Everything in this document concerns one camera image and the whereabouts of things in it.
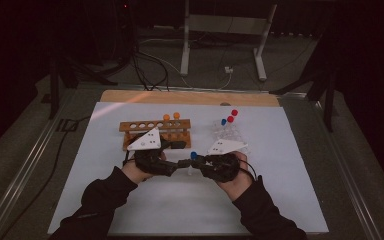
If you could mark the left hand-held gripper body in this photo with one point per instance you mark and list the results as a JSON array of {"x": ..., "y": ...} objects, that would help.
[{"x": 148, "y": 141}]

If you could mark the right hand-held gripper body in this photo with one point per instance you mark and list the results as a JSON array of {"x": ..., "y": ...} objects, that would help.
[{"x": 225, "y": 146}]

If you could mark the clear acrylic tube rack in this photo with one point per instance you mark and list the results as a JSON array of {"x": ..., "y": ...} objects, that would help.
[{"x": 228, "y": 133}]

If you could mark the red-capped clear tube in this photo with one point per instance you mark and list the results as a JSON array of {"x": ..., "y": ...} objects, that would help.
[
  {"x": 230, "y": 119},
  {"x": 234, "y": 112}
]

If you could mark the wooden test tube rack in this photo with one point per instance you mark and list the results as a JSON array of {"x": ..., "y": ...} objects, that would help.
[{"x": 123, "y": 126}]

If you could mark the orange-capped clear tube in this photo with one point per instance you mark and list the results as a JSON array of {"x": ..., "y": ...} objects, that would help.
[
  {"x": 166, "y": 117},
  {"x": 176, "y": 115}
]

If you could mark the person's left hand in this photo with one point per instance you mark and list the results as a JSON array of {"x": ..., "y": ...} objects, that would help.
[{"x": 134, "y": 173}]

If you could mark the person's right hand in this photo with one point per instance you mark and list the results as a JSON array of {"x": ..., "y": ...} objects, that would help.
[{"x": 236, "y": 186}]

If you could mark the white table sheet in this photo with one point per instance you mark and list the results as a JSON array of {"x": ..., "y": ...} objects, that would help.
[{"x": 186, "y": 206}]

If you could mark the white plug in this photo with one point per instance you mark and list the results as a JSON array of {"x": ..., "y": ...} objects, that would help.
[{"x": 228, "y": 69}]

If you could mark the grey metal stand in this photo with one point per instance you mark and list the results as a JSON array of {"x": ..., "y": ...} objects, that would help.
[{"x": 185, "y": 50}]

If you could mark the black stand legs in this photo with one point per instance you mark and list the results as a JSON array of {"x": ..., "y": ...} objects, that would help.
[
  {"x": 329, "y": 106},
  {"x": 54, "y": 90}
]

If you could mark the metal floor rail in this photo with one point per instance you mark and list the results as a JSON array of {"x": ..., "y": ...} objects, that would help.
[
  {"x": 350, "y": 180},
  {"x": 23, "y": 180}
]

